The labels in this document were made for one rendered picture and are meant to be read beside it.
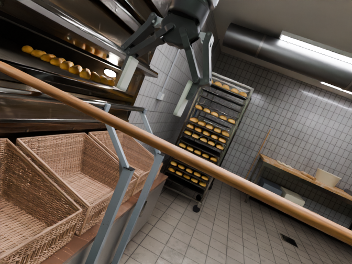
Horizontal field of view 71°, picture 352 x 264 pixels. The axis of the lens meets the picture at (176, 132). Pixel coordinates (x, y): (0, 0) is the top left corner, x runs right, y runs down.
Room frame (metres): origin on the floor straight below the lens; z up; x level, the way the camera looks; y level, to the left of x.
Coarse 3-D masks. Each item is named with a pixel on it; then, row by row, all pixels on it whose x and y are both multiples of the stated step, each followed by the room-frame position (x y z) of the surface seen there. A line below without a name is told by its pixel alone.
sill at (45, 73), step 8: (8, 64) 1.00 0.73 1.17; (16, 64) 1.04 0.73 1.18; (32, 72) 1.12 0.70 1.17; (40, 72) 1.16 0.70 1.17; (48, 72) 1.24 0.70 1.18; (48, 80) 1.22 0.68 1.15; (56, 80) 1.28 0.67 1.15; (64, 80) 1.33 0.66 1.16; (72, 80) 1.39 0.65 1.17; (80, 80) 1.52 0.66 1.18; (88, 88) 1.56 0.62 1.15; (96, 88) 1.65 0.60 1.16; (104, 88) 1.74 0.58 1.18; (120, 96) 2.01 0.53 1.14; (128, 96) 2.15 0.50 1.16
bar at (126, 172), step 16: (0, 96) 0.59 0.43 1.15; (16, 96) 0.64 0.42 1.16; (32, 96) 0.69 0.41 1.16; (48, 96) 0.75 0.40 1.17; (144, 112) 1.55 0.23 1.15; (112, 128) 1.08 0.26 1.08; (160, 160) 1.51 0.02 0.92; (128, 176) 1.03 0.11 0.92; (144, 192) 1.51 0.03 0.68; (112, 208) 1.04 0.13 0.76; (112, 224) 1.07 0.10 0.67; (128, 224) 1.51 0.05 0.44; (96, 240) 1.04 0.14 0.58; (96, 256) 1.04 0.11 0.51
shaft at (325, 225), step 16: (0, 64) 0.75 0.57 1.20; (32, 80) 0.72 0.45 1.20; (64, 96) 0.69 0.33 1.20; (96, 112) 0.67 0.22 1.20; (128, 128) 0.65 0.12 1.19; (160, 144) 0.62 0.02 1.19; (192, 160) 0.60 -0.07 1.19; (224, 176) 0.59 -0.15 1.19; (256, 192) 0.57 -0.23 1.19; (288, 208) 0.55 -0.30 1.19; (304, 208) 0.56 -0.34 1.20; (320, 224) 0.54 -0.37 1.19; (336, 224) 0.54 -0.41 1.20
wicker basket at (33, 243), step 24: (0, 144) 1.03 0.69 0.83; (0, 168) 1.03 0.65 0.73; (24, 168) 1.03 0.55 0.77; (0, 192) 1.04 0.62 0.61; (24, 192) 1.03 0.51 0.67; (48, 192) 1.00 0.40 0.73; (0, 216) 0.93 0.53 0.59; (24, 216) 0.99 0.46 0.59; (48, 216) 0.99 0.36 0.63; (72, 216) 0.91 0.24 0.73; (0, 240) 0.82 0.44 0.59; (24, 240) 0.87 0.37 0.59; (48, 240) 0.81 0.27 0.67
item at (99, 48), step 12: (0, 0) 0.82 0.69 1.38; (12, 0) 0.80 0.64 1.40; (24, 0) 0.82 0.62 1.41; (12, 12) 0.94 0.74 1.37; (24, 12) 0.91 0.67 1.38; (36, 12) 0.88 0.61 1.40; (48, 12) 0.93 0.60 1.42; (36, 24) 1.06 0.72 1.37; (48, 24) 1.02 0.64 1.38; (60, 24) 0.99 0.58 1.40; (60, 36) 1.22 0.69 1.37; (72, 36) 1.16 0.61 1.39; (84, 36) 1.15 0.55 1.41; (84, 48) 1.42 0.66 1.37; (96, 48) 1.35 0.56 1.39; (108, 48) 1.36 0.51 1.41; (108, 60) 1.71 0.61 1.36; (120, 60) 1.61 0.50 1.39; (144, 72) 1.99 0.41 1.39
